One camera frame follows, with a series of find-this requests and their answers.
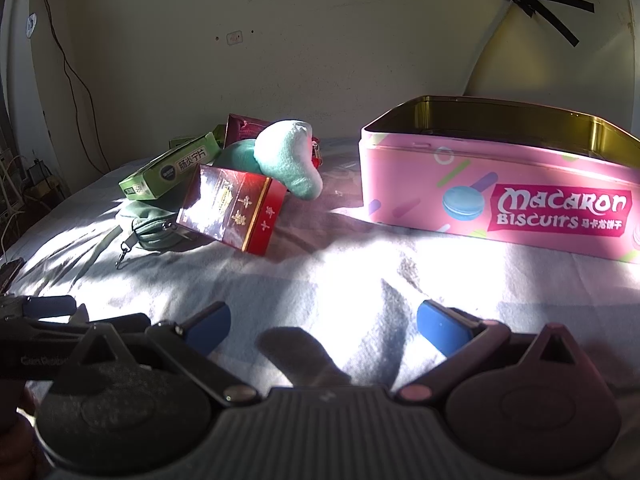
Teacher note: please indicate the small green box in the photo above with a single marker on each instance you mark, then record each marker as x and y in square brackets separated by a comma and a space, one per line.
[182, 141]

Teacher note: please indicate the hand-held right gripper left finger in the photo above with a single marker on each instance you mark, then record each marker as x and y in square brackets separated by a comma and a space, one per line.
[210, 327]

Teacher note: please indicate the green medicine box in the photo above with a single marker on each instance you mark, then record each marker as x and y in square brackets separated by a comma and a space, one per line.
[170, 170]

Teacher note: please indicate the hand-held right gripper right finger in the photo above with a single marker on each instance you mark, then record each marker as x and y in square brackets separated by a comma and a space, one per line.
[442, 327]

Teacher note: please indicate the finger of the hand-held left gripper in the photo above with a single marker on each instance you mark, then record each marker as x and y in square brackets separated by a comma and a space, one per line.
[50, 305]
[130, 321]

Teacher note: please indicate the red cigarette box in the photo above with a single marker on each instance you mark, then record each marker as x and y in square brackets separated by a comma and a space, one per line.
[225, 205]

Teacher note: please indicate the pink biscuit tin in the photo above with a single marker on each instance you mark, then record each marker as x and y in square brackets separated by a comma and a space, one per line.
[415, 195]

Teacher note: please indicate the mint plush toy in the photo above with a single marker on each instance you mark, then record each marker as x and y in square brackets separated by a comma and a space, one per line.
[285, 155]

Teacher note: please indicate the pale green zipper pouch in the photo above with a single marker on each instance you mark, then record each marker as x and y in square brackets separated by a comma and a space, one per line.
[150, 232]

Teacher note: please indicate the dark red box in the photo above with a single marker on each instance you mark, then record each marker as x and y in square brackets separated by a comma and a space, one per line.
[240, 130]

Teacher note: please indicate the dark adapter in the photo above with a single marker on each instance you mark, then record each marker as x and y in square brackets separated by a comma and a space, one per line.
[39, 172]

